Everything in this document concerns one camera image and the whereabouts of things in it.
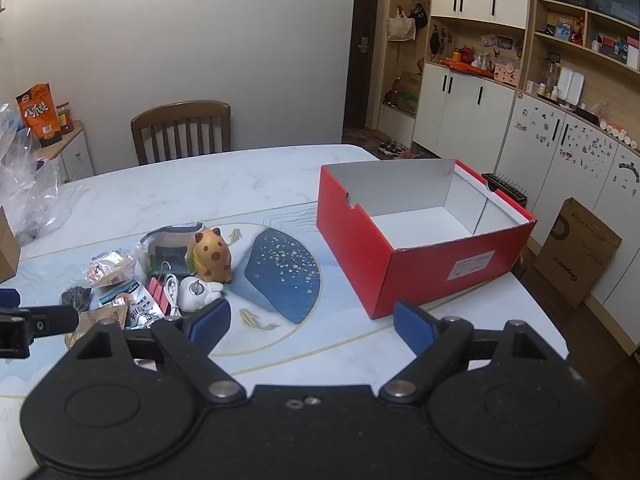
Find small brown cardboard box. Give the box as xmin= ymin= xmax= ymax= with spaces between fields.
xmin=0 ymin=206 xmax=22 ymax=285

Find white rabbit toy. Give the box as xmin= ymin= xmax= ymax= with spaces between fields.
xmin=178 ymin=276 xmax=224 ymax=311

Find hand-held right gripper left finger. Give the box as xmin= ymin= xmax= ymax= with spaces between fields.
xmin=64 ymin=299 xmax=247 ymax=406

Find patterned door rug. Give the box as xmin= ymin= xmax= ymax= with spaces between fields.
xmin=341 ymin=127 xmax=386 ymax=146

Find white marble desktop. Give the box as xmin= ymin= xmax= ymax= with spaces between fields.
xmin=0 ymin=144 xmax=570 ymax=466

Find black spiked rack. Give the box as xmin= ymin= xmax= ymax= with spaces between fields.
xmin=481 ymin=172 xmax=530 ymax=206

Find orange spotted toy figure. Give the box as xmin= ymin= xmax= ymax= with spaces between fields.
xmin=192 ymin=227 xmax=233 ymax=283

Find white and blue snack packet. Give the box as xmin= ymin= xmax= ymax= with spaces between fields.
xmin=97 ymin=280 xmax=166 ymax=331

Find wooden wall shelf unit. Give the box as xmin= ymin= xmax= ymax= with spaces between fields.
xmin=520 ymin=0 xmax=640 ymax=131

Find beige tote bag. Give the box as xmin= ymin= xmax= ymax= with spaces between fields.
xmin=386 ymin=6 xmax=417 ymax=42

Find orange cloth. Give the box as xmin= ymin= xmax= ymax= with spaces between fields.
xmin=440 ymin=59 xmax=496 ymax=78

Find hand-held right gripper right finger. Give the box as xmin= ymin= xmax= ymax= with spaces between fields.
xmin=379 ymin=300 xmax=569 ymax=406

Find white cabinet with stickers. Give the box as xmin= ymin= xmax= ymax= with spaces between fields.
xmin=495 ymin=92 xmax=640 ymax=356

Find pink cake packet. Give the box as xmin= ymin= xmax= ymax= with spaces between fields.
xmin=82 ymin=250 xmax=136 ymax=288

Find large flat cardboard box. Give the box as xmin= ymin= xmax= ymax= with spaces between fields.
xmin=532 ymin=197 xmax=623 ymax=308

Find red block pack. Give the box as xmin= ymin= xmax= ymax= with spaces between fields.
xmin=147 ymin=275 xmax=173 ymax=316

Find red cardboard box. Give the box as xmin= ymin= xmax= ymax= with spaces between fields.
xmin=316 ymin=159 xmax=538 ymax=320

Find white cable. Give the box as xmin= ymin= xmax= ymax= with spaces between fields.
xmin=162 ymin=274 xmax=183 ymax=318

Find brown snack packet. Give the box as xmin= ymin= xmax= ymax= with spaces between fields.
xmin=64 ymin=305 xmax=132 ymax=350

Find printed carton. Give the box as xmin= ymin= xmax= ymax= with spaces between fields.
xmin=397 ymin=72 xmax=423 ymax=113

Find dark wooden door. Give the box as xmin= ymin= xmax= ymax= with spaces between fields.
xmin=342 ymin=0 xmax=386 ymax=145

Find black crumpled packet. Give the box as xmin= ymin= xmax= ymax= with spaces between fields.
xmin=60 ymin=285 xmax=93 ymax=311

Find brown wooden chair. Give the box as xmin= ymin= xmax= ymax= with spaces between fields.
xmin=131 ymin=101 xmax=232 ymax=167

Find orange snack bag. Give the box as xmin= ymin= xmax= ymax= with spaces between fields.
xmin=16 ymin=83 xmax=63 ymax=148

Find red lidded jar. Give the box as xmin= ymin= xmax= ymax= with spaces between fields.
xmin=55 ymin=102 xmax=75 ymax=136

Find white and blue bag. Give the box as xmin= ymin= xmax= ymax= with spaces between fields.
xmin=137 ymin=222 xmax=203 ymax=276

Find white twin containers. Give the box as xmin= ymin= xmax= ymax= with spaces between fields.
xmin=556 ymin=67 xmax=585 ymax=103

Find clear plastic bag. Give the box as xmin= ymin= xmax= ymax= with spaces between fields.
xmin=0 ymin=102 xmax=91 ymax=246

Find white lower cabinet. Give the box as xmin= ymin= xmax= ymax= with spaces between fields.
xmin=412 ymin=62 xmax=518 ymax=161

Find small white side cabinet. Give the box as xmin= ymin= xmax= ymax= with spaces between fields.
xmin=37 ymin=120 xmax=96 ymax=183

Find pink box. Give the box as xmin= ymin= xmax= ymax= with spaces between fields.
xmin=494 ymin=60 xmax=521 ymax=86

